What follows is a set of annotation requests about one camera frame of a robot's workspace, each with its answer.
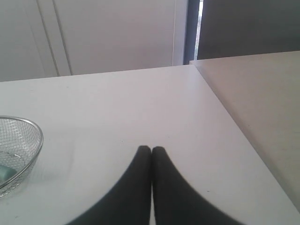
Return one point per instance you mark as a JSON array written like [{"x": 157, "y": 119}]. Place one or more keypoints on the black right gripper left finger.
[{"x": 129, "y": 200}]

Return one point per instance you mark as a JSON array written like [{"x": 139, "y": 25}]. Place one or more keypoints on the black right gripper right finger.
[{"x": 175, "y": 201}]

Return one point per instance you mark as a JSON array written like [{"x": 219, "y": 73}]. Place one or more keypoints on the teal handled peeler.
[{"x": 6, "y": 173}]

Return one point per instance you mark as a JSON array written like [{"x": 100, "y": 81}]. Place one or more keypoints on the oval wire mesh basket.
[{"x": 21, "y": 141}]

